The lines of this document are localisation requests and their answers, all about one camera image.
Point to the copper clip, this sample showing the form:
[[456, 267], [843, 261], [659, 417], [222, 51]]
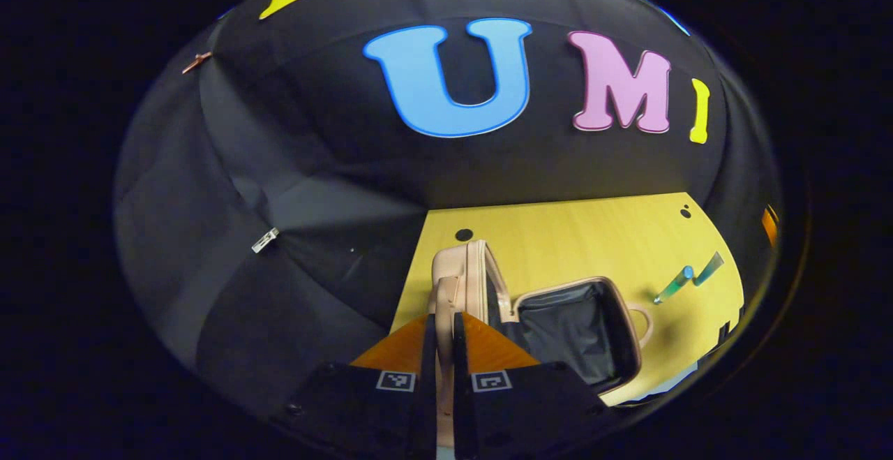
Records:
[[197, 62]]

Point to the blue perfume bottle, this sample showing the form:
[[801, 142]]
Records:
[[673, 285]]

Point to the black backdrop cloth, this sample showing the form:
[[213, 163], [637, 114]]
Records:
[[314, 167]]

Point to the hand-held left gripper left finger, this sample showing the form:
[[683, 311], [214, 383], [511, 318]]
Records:
[[429, 404]]

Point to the pink suitcase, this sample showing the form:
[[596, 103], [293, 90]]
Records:
[[464, 271]]

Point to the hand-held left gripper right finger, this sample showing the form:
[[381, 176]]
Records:
[[462, 404]]

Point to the pale teal cream tube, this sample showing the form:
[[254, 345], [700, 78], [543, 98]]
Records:
[[709, 268]]

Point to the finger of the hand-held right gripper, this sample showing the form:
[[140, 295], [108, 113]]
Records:
[[769, 226]]

